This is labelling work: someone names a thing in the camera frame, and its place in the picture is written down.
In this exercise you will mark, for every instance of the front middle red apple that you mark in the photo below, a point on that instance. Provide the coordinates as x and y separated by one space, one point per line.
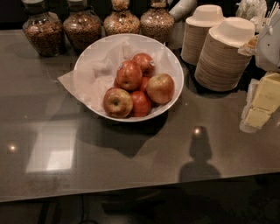
141 104

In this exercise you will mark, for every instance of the front stack paper bowls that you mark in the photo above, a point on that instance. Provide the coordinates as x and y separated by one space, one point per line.
220 66

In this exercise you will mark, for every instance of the back red apple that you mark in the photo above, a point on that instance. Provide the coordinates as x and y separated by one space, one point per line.
146 63

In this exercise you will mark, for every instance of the front left yellow-red apple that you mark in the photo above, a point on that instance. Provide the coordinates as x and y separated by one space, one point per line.
117 103

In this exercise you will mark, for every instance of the red apple with sticker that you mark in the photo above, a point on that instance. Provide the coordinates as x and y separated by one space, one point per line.
129 75

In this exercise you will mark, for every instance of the small hidden red apple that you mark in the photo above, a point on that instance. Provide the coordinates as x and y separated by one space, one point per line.
143 85

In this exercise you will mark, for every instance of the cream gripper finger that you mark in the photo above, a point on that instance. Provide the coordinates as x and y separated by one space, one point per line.
249 48
263 100

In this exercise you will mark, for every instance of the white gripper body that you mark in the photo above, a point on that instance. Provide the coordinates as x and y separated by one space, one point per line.
269 53

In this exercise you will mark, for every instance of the far left cereal jar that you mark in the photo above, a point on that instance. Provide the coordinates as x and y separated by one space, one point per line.
43 29

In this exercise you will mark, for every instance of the white ceramic bowl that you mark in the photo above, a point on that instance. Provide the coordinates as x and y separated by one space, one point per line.
96 52

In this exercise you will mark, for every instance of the stack paper bowls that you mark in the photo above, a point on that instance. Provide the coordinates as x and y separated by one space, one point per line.
220 66
196 30

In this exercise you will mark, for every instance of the right red-yellow apple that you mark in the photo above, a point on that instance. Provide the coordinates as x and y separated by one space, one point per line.
160 88

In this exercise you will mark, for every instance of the cereal jar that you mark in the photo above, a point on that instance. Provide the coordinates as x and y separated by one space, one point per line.
43 29
82 27
121 20
157 23

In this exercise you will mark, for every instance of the white paper liner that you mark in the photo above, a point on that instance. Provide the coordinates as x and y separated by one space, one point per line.
93 78

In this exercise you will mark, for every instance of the white napkin and utensil holder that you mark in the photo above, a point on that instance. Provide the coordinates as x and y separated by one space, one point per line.
259 12

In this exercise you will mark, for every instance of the back stack paper bowls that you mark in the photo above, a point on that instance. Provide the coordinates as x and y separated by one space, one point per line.
196 30

